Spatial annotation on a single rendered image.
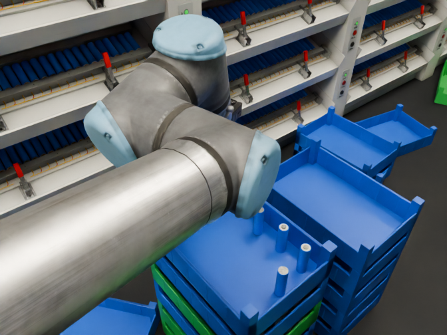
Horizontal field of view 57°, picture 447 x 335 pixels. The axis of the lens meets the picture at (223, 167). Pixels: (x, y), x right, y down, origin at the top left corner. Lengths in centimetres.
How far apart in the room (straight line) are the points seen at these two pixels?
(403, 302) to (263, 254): 60
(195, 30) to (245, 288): 43
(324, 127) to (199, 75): 117
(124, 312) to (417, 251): 88
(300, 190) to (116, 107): 63
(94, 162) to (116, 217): 86
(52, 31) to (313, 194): 67
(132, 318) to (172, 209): 88
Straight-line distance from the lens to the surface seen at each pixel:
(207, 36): 53
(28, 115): 102
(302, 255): 73
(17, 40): 93
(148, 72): 51
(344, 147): 158
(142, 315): 119
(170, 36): 54
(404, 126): 192
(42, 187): 113
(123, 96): 49
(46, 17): 94
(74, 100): 103
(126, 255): 30
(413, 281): 134
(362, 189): 105
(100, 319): 121
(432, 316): 130
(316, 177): 106
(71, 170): 114
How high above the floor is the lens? 103
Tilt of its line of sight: 41 degrees down
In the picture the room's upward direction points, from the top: straight up
